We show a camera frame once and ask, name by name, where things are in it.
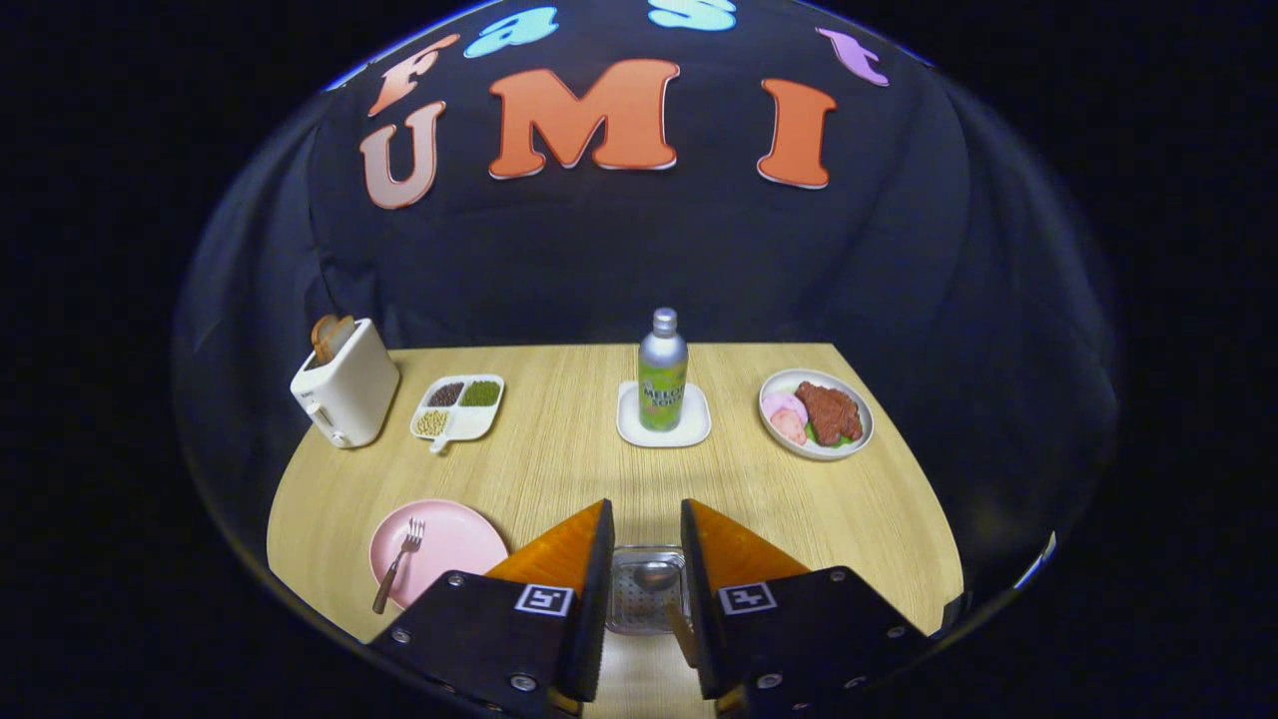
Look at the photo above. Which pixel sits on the white round food plate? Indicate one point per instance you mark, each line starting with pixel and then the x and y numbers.
pixel 789 377

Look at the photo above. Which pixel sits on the brown toast slice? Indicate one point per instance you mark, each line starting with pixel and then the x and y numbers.
pixel 331 338

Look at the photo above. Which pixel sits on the brown meat piece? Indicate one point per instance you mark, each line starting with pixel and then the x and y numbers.
pixel 829 411

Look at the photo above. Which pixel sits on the pink round plate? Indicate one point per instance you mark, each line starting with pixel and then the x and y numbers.
pixel 454 544

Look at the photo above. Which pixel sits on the white square coaster plate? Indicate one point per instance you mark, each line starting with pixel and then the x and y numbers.
pixel 699 424

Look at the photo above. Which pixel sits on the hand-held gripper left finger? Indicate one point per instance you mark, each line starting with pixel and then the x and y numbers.
pixel 589 609

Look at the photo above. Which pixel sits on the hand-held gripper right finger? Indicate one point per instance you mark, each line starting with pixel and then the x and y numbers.
pixel 701 609

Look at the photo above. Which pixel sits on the dark red beans pile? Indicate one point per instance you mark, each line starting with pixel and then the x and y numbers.
pixel 445 393

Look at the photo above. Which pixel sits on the pink ham slices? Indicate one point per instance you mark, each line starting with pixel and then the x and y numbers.
pixel 784 411

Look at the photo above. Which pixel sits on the yellow soybeans pile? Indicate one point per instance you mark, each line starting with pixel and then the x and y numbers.
pixel 431 422

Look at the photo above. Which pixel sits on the green beans pile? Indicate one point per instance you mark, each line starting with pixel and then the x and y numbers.
pixel 480 392

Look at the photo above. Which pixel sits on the white divided dish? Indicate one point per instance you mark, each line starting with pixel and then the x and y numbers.
pixel 469 421

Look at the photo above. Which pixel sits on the white toaster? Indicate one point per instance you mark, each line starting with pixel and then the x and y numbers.
pixel 354 394

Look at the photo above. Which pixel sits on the silver green-label drink bottle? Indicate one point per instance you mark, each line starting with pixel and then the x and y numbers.
pixel 663 374

